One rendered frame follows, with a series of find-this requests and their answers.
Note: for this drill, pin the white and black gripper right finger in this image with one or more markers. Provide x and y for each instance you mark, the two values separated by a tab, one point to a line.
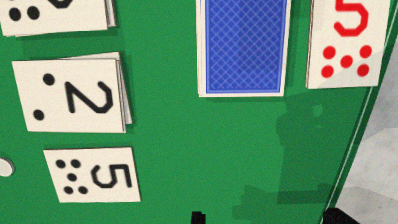
337	216

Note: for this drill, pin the blue-backed playing card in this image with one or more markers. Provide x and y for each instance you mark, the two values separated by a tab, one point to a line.
244	47

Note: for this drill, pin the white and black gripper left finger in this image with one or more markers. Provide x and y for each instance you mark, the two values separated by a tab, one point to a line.
198	218

